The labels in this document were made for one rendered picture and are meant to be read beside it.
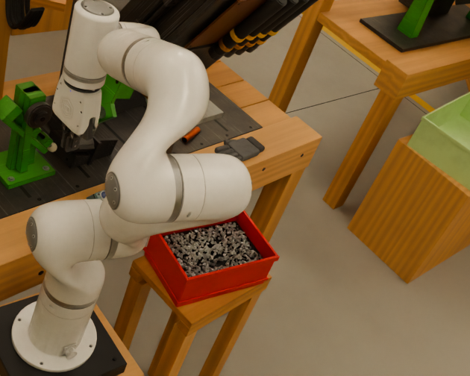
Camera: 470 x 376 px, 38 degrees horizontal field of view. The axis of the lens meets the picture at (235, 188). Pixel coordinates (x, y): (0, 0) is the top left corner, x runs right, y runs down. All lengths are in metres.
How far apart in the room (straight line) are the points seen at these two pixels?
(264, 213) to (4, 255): 1.28
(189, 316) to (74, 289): 0.55
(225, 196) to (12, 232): 0.94
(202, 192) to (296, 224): 2.64
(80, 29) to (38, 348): 0.70
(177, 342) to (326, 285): 1.51
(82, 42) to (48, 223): 0.34
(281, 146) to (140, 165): 1.53
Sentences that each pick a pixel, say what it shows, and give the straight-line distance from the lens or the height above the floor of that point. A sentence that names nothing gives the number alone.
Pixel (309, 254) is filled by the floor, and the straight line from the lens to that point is 3.45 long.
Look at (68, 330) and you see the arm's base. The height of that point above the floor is 1.00.
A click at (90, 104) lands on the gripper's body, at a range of 1.37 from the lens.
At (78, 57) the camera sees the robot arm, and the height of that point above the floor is 1.53.
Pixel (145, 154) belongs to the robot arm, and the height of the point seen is 1.65.
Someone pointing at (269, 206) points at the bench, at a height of 0.55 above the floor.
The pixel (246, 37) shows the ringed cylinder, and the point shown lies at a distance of 1.93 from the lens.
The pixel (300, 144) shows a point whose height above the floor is 0.90.
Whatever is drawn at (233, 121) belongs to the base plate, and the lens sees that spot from 2.44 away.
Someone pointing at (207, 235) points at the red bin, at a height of 0.88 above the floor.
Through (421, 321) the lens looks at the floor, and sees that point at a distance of 3.49.
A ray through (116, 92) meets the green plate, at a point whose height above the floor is 1.15.
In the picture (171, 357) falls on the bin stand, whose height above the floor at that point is 0.62.
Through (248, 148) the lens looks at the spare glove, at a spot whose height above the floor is 0.93.
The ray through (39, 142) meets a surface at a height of 0.98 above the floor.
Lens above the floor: 2.21
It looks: 37 degrees down
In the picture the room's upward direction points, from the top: 23 degrees clockwise
